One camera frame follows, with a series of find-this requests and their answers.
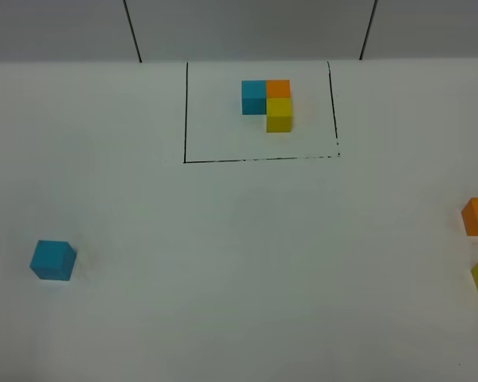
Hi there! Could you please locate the yellow template cube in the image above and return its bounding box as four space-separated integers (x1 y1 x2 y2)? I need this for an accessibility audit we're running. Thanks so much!
266 98 292 133

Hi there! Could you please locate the blue template cube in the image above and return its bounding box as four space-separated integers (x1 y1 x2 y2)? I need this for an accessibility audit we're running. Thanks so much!
241 80 267 115

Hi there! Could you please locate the orange template cube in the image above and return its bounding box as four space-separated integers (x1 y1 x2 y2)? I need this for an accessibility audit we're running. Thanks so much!
266 80 291 98

